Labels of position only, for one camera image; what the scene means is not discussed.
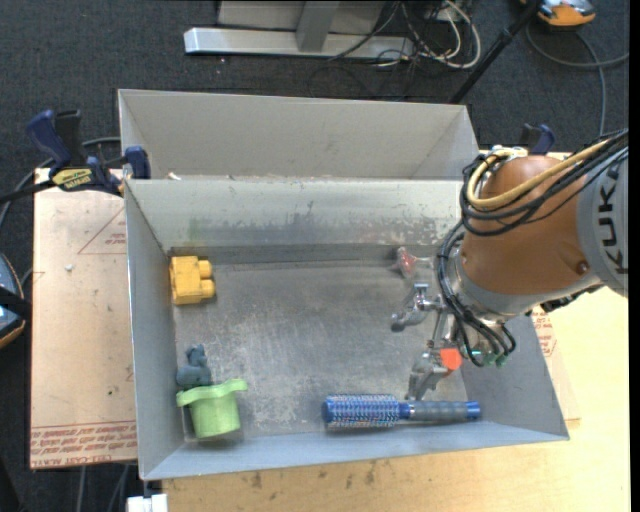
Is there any blue and grey hairbrush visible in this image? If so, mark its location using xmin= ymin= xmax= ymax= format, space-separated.
xmin=320 ymin=394 xmax=483 ymax=432

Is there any grey toy animal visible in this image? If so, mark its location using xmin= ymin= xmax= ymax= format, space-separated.
xmin=175 ymin=343 xmax=213 ymax=389

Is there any green plastic cup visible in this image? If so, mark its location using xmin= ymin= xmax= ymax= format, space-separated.
xmin=175 ymin=377 xmax=249 ymax=442

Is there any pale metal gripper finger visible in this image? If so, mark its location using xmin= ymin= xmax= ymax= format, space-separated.
xmin=389 ymin=282 xmax=446 ymax=333
xmin=406 ymin=351 xmax=452 ymax=401

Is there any brown cardboard board red print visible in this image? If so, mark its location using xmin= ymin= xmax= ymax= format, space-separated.
xmin=29 ymin=167 xmax=582 ymax=471

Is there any yellow toy block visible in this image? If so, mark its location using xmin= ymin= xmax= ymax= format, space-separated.
xmin=168 ymin=255 xmax=217 ymax=306

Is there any grey metal bin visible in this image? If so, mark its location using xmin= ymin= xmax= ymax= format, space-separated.
xmin=117 ymin=88 xmax=571 ymax=482

